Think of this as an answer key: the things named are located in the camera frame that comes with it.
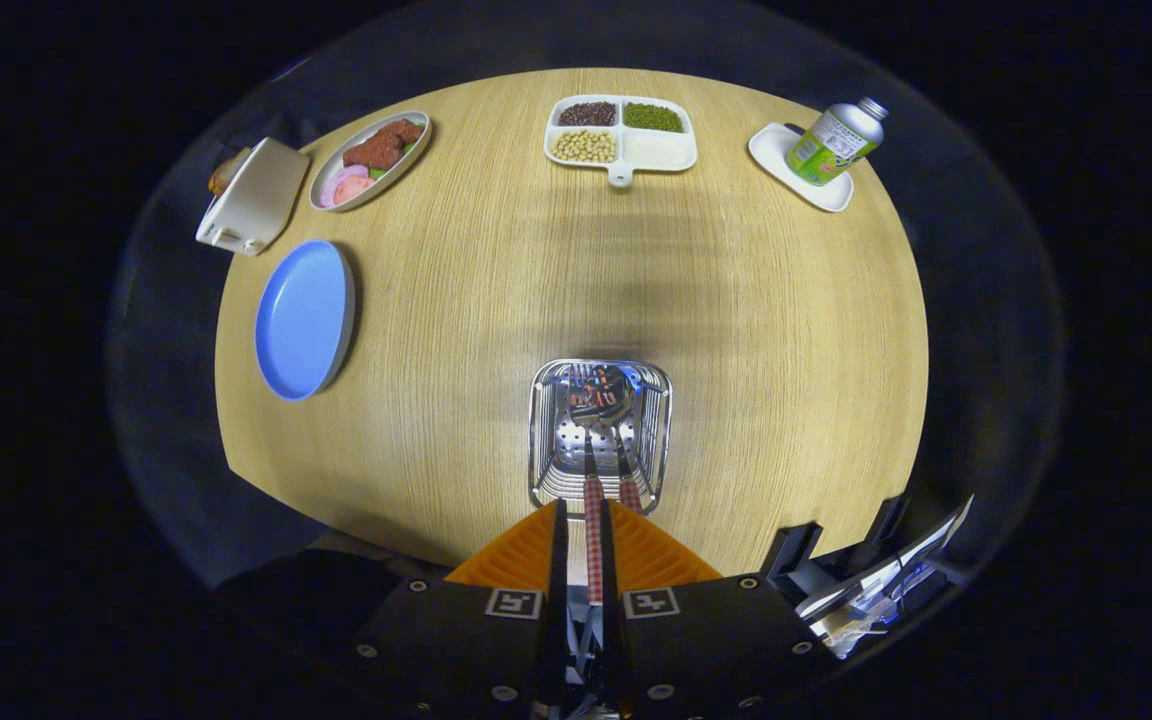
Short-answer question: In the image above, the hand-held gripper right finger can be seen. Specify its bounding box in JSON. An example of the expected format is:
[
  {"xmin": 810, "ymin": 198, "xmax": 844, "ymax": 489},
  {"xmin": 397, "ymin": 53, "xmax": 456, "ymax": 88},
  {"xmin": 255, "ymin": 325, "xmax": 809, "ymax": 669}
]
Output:
[{"xmin": 598, "ymin": 498, "xmax": 842, "ymax": 720}]

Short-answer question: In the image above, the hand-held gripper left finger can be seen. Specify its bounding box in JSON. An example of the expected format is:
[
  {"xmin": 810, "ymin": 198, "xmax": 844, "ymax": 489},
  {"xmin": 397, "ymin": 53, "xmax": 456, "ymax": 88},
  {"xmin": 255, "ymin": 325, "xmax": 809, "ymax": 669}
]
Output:
[{"xmin": 354, "ymin": 498, "xmax": 570, "ymax": 720}]

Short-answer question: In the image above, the fork with red checked handle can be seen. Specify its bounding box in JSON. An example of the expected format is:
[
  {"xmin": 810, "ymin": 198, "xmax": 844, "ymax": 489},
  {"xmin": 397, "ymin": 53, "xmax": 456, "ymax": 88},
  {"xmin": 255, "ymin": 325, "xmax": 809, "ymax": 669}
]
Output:
[{"xmin": 566, "ymin": 366, "xmax": 607, "ymax": 607}]

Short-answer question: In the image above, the spoon with red checked handle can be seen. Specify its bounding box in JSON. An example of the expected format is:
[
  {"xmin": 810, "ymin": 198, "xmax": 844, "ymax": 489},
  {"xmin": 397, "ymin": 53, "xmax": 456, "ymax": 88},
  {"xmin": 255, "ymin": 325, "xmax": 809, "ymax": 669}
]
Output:
[{"xmin": 569, "ymin": 364, "xmax": 645, "ymax": 516}]

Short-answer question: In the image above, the blue round plate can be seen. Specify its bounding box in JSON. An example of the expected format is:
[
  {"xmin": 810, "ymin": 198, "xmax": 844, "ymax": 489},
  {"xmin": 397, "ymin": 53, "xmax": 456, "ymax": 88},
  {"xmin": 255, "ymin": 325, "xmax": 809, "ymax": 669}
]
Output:
[{"xmin": 254, "ymin": 239, "xmax": 357, "ymax": 402}]

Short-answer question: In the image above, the white divided tray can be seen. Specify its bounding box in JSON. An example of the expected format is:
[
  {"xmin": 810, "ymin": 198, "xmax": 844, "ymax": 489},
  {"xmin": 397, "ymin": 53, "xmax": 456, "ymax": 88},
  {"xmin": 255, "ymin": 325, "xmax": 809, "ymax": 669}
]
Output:
[{"xmin": 544, "ymin": 94, "xmax": 699, "ymax": 189}]

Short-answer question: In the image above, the heap of yellow soybeans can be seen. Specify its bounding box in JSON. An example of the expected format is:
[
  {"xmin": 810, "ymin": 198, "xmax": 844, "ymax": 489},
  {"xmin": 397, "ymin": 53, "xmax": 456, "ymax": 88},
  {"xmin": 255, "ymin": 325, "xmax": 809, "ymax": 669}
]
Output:
[{"xmin": 551, "ymin": 130, "xmax": 619, "ymax": 164}]

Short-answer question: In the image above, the green lettuce leaf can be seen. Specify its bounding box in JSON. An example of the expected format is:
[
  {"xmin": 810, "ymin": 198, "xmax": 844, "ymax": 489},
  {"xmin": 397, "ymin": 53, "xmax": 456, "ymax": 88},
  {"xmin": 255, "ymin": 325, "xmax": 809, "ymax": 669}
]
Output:
[{"xmin": 368, "ymin": 140, "xmax": 419, "ymax": 181}]

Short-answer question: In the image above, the small white saucer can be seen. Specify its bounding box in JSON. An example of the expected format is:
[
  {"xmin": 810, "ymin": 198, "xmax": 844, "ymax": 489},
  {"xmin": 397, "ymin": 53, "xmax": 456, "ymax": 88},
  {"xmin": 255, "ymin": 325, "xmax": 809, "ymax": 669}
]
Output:
[{"xmin": 748, "ymin": 122, "xmax": 855, "ymax": 214}]

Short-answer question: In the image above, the white round plate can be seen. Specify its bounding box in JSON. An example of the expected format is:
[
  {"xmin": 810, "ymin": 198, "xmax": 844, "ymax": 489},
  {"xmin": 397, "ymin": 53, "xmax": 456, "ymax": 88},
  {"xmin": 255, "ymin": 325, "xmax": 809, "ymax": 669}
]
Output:
[{"xmin": 309, "ymin": 110, "xmax": 433, "ymax": 213}]

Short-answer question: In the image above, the heap of green beans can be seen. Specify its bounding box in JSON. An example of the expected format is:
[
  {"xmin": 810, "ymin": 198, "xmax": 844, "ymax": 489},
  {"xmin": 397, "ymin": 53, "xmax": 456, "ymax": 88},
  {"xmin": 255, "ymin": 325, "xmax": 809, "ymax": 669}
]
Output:
[{"xmin": 622, "ymin": 102, "xmax": 685, "ymax": 134}]

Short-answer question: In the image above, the brown meat steak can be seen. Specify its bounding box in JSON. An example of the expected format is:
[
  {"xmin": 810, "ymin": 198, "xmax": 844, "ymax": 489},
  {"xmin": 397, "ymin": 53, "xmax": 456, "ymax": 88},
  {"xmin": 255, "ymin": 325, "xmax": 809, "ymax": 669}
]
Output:
[{"xmin": 342, "ymin": 119, "xmax": 426, "ymax": 171}]

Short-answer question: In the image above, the green labelled metal bottle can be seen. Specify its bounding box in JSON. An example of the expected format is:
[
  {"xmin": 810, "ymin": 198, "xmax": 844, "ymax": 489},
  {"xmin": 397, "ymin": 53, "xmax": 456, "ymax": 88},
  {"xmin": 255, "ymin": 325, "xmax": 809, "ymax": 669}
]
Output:
[{"xmin": 786, "ymin": 96, "xmax": 890, "ymax": 188}]

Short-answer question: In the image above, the white toaster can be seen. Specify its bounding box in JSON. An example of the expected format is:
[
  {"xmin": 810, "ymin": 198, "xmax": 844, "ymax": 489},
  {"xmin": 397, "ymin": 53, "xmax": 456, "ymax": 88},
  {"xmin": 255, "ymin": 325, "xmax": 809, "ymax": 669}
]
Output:
[{"xmin": 195, "ymin": 137, "xmax": 311, "ymax": 257}]

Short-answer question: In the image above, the brown toast slice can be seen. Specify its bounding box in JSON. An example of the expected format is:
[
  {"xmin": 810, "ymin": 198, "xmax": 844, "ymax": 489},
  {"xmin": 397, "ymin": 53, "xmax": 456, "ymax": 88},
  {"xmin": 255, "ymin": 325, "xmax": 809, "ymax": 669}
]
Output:
[{"xmin": 208, "ymin": 148, "xmax": 252, "ymax": 197}]

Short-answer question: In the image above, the metal wire basket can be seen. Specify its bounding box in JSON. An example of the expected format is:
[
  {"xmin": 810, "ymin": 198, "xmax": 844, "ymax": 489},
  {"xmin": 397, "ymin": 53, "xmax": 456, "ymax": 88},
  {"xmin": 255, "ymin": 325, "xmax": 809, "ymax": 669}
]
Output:
[{"xmin": 527, "ymin": 358, "xmax": 674, "ymax": 519}]

